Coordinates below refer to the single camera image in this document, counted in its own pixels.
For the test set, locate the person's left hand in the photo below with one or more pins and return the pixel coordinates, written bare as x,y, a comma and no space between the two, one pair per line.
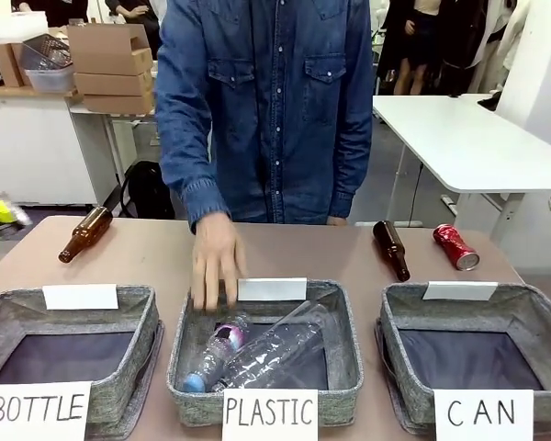
337,221

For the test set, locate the white desk with boxes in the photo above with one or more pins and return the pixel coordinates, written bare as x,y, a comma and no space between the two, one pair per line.
37,138

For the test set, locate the white paper sign CAN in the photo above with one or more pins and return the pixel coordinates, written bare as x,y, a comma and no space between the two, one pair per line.
483,413

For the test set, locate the background person black skirt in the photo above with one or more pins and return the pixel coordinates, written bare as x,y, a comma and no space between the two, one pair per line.
408,41

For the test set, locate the brown glass bottle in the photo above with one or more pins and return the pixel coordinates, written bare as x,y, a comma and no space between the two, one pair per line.
390,245
85,234

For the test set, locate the background person black coat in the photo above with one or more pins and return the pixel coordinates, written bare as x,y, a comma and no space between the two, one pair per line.
468,37

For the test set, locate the grey fabric basket can label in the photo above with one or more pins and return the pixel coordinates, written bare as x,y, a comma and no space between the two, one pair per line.
532,317

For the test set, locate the large clear plastic bottle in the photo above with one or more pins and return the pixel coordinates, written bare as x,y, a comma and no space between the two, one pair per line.
280,342

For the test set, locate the white paper sign BOTTLE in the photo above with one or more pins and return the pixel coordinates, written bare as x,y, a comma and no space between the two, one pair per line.
37,409

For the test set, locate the black backpack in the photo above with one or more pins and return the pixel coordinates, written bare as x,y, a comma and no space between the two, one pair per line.
147,193

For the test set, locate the white paper sign PLASTIC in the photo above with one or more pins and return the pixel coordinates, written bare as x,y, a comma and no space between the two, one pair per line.
269,413

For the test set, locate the grey fabric basket bottle label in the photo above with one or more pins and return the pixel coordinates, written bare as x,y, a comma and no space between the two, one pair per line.
133,321

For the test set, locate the flat cardboard box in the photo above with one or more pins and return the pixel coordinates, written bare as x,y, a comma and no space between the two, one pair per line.
112,83
117,103

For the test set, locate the small plastic bottle blue cap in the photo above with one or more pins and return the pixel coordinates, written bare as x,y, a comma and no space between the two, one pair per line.
216,351

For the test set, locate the grey fabric basket plastic label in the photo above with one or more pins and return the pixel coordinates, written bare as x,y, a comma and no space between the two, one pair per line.
344,331

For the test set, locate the clear plastic bin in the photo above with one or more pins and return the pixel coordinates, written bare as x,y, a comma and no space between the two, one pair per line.
50,80

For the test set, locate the person's torso denim shirt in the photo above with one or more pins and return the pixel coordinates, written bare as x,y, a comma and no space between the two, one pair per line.
280,115

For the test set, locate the small cardboard box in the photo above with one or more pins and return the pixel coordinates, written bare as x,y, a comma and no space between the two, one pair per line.
9,64

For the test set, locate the person's right hand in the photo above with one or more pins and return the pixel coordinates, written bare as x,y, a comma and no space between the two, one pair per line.
218,262

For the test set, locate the background person dark clothes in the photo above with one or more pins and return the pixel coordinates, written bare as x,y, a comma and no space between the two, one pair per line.
135,18

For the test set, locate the person's right forearm denim sleeve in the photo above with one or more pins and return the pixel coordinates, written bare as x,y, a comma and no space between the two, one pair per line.
202,193

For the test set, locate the blank white card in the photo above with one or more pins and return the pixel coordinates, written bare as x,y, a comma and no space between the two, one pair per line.
80,297
273,289
459,290

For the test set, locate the open large cardboard box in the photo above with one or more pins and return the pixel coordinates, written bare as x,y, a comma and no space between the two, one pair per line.
108,48

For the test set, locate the crushed red can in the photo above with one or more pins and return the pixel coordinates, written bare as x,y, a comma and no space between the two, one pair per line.
454,245

